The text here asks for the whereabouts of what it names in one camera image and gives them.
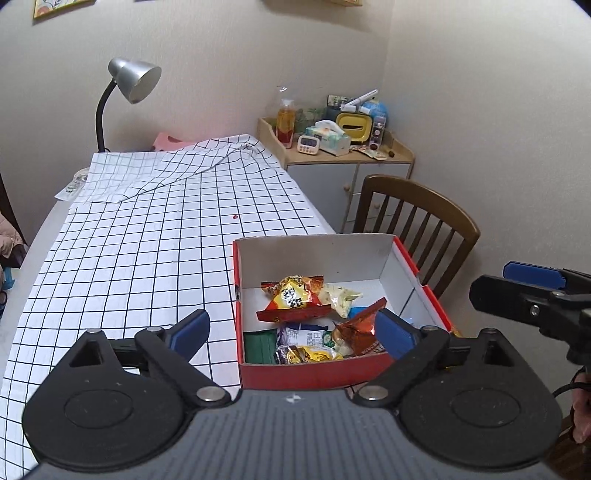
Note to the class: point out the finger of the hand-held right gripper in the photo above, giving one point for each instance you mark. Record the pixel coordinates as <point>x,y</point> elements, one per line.
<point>531,273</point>
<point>503,297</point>

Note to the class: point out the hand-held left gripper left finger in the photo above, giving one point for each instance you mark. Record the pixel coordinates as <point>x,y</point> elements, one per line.
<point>190,333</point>

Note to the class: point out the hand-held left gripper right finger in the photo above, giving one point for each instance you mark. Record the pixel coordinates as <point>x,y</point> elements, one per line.
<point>395,333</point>

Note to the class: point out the dark red snack packet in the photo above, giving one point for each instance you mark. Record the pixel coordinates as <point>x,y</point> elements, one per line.
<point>358,332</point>

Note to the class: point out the light blue cookie packet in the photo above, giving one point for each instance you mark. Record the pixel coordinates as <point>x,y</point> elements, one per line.
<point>358,313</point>

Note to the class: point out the pale yellow snack packet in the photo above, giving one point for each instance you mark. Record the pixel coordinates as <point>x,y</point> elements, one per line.
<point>339,300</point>

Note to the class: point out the green snack packet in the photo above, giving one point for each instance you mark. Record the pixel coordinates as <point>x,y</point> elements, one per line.
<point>261,347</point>

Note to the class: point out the orange yellow snack packet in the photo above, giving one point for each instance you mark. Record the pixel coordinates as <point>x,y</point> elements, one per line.
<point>314,355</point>

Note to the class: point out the red cardboard box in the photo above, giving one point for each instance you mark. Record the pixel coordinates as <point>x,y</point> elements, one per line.
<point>314,376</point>

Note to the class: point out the blue snack packet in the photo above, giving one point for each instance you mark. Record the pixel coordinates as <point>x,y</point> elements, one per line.
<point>300,337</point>

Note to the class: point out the red yellow chip bag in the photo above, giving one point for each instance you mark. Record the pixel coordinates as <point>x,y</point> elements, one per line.
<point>291,300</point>

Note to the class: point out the person's right hand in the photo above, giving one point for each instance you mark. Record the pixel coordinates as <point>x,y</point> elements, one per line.
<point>582,415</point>

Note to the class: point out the checkered tablecloth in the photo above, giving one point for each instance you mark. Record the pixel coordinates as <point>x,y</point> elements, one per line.
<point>138,254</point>

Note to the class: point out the brown wooden chair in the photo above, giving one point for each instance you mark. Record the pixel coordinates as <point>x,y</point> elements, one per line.
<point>415,189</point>

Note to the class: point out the wooden top cabinet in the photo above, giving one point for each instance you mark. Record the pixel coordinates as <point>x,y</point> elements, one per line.
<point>318,180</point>

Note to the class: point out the clear plastic packet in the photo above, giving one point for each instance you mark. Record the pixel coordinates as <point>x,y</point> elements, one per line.
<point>74,184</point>

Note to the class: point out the pink stool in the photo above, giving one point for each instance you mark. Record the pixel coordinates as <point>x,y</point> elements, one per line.
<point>166,141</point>

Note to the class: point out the pale green tissue box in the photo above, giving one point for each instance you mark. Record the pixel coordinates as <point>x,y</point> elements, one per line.
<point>334,141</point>

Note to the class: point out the yellow box with slot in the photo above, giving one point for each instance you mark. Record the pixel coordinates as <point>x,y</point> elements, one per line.
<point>353,131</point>

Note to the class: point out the white kitchen timer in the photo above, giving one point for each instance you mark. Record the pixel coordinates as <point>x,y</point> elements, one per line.
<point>307,145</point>

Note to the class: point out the pink jacket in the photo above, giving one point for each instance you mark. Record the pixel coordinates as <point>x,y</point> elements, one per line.
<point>7,235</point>

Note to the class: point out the blue package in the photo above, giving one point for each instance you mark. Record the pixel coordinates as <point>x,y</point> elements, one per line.
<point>376,110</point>

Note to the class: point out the orange drink bottle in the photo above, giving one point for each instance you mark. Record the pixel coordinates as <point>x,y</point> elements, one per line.
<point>285,122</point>

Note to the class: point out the white tube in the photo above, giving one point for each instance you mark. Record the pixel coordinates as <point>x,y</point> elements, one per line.
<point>362,98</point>

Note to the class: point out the silver desk lamp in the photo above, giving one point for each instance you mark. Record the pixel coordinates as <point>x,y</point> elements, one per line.
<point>134,78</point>

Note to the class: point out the framed food picture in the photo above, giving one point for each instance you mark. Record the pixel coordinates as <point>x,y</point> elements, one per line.
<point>60,7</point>

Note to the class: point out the wooden wall shelf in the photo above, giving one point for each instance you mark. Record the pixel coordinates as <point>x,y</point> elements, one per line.
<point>344,2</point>

